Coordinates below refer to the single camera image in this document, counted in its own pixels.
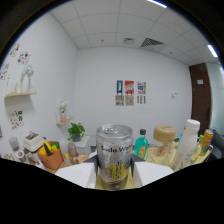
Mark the white wall switch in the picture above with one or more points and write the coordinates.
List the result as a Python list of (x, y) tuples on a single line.
[(173, 96)]

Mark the white kitchen appliance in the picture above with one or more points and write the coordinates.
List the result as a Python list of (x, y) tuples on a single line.
[(33, 143)]

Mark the large white plastic bottle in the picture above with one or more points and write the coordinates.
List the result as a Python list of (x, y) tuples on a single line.
[(186, 146)]

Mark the green potted plant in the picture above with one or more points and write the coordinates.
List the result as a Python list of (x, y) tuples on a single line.
[(76, 130)]

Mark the glass jar with wooden lid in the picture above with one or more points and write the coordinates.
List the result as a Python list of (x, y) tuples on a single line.
[(164, 136)]

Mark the teal green glass bottle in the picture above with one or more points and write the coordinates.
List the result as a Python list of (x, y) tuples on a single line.
[(141, 146)]

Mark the white vase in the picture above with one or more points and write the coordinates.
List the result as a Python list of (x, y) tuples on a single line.
[(26, 80)]

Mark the multicoloured wall poster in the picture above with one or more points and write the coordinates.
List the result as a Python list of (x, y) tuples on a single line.
[(141, 88)]

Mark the grey printed wall sheet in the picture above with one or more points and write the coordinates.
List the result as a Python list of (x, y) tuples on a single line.
[(141, 99), (129, 100), (119, 100)]

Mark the white low cabinet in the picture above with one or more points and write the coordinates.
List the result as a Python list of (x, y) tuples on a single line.
[(83, 146)]

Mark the brown wooden door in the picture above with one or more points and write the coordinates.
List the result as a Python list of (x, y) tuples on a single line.
[(200, 100)]

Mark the red wall poster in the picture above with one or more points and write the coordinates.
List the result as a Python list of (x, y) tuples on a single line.
[(129, 87)]

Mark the yellow printed tin can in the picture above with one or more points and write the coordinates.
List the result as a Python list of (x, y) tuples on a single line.
[(206, 141)]

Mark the ceiling light panel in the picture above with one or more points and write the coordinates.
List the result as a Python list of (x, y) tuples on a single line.
[(156, 3), (212, 50)]

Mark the wall photo card cluster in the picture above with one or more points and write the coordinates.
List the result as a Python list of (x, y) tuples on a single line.
[(16, 119)]

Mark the silver soda water can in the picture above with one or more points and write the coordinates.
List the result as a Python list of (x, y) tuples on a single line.
[(114, 153)]

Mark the orange basket with fruit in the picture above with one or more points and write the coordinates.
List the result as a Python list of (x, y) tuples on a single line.
[(51, 158)]

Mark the pink vase with flowers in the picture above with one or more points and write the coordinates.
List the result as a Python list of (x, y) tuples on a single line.
[(63, 111)]

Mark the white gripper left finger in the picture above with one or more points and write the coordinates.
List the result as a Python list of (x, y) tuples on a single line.
[(76, 173)]

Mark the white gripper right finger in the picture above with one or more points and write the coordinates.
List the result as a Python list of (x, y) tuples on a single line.
[(151, 171)]

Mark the clear bottle with green cap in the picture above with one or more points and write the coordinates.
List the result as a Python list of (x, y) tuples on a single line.
[(201, 140)]

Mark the blue wall poster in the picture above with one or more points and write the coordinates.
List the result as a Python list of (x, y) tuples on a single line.
[(119, 87)]

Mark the slatted ceiling air vent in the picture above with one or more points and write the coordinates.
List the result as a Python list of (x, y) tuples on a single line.
[(151, 42)]

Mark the square ceiling diffuser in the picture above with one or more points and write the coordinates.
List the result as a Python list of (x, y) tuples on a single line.
[(129, 40)]

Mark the small wooden wall shelf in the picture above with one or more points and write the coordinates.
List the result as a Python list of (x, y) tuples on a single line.
[(65, 121)]

